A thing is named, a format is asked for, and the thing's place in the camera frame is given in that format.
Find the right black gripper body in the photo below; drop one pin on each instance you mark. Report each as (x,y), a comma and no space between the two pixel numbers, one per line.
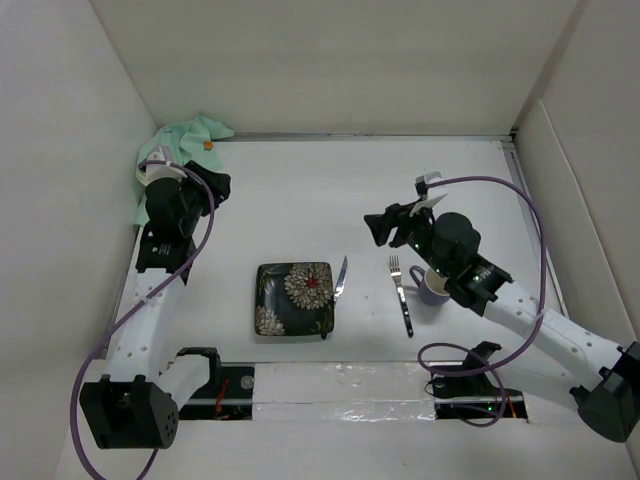
(418,230)

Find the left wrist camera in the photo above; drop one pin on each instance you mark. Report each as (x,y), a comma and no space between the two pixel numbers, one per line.
(157,165)

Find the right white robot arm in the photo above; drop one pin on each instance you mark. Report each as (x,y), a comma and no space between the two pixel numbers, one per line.
(603,383)

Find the purple mug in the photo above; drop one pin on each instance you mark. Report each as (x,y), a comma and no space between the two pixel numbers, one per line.
(431,286)

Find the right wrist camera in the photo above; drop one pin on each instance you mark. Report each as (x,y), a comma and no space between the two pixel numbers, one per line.
(428,194)

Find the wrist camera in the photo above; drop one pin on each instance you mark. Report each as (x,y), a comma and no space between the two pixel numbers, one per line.
(428,194)
(157,165)

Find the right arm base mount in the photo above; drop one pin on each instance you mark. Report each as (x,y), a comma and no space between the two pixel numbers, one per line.
(479,400)

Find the aluminium table edge rail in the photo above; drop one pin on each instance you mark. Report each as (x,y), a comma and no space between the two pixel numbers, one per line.
(289,137)

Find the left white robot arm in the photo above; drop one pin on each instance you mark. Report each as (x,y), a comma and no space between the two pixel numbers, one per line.
(136,402)

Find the green cartoon placemat cloth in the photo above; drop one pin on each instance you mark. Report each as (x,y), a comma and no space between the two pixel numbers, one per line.
(192,140)

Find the silver fork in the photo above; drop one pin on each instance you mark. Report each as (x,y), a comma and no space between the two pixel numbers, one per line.
(396,275)

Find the silver table knife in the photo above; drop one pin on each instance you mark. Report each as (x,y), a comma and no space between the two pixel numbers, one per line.
(340,283)

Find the black floral square plate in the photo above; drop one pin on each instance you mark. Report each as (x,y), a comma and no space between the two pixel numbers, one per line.
(294,300)

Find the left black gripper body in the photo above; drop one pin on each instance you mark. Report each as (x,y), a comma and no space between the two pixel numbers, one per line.
(195,196)

